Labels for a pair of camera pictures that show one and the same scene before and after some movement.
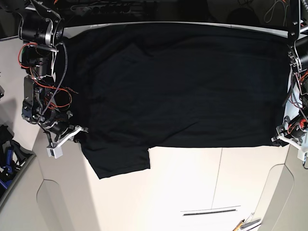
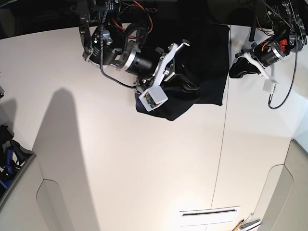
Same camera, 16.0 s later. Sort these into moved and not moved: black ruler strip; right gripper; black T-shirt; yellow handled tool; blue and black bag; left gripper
Moved: left gripper; black T-shirt; right gripper
Not moved: blue and black bag; black ruler strip; yellow handled tool
